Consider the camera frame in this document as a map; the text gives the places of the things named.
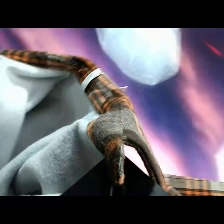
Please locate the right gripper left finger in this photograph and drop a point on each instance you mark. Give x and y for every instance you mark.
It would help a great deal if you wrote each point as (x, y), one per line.
(95, 181)

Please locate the checked shirt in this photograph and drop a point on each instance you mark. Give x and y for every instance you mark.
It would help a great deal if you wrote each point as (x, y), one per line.
(43, 133)

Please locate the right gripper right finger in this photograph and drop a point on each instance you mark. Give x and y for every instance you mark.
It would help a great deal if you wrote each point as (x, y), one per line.
(138, 181)

